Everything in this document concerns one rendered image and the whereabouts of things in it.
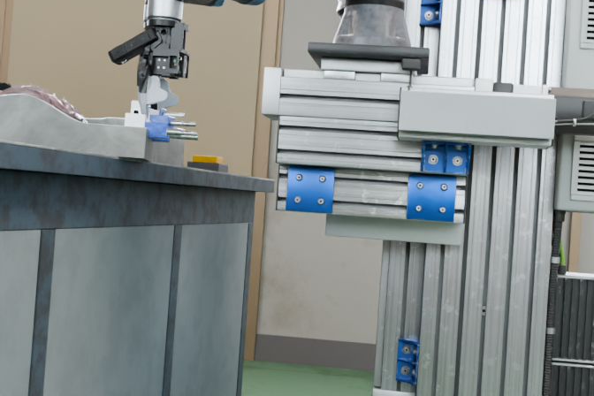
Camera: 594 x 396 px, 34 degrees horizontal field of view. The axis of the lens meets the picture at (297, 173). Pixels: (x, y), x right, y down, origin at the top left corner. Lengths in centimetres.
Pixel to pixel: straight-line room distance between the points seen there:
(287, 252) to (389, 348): 246
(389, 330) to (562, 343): 35
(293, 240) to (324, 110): 270
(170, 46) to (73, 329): 66
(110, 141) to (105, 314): 34
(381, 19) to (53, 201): 69
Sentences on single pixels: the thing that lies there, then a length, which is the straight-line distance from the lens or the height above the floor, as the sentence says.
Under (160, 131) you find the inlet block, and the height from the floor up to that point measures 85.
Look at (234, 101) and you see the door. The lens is 452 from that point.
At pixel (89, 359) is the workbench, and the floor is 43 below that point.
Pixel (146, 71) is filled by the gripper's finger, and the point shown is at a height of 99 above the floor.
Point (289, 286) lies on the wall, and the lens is 452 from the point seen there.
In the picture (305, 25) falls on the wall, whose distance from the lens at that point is 457.
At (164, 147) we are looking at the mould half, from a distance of 216.
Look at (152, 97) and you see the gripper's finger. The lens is 207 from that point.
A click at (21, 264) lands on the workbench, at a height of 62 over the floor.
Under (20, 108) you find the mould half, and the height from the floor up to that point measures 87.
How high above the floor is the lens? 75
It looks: 2 degrees up
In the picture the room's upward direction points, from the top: 4 degrees clockwise
